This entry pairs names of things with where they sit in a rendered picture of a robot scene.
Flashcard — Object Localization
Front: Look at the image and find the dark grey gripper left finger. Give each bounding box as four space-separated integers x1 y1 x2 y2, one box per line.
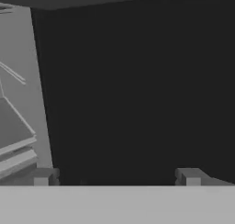
5 167 61 186

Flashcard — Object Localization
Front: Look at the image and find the fridge with grey interior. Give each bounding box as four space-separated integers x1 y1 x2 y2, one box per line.
0 2 54 185

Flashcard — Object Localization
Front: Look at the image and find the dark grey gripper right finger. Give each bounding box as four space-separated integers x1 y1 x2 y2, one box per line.
174 167 235 186

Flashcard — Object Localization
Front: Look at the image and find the black fridge door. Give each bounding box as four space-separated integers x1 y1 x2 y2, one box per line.
29 0 235 186

